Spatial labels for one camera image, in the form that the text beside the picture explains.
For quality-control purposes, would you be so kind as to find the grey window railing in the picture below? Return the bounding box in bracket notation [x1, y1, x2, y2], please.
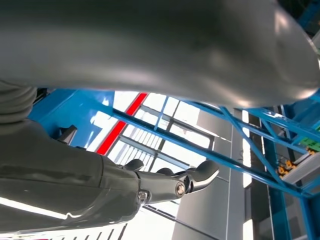
[107, 96, 216, 175]

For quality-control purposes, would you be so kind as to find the green plastic box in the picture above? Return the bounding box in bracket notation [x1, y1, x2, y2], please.
[299, 136, 320, 154]

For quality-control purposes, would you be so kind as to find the blue metal shelf rack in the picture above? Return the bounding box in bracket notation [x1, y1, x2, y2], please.
[27, 0, 320, 240]

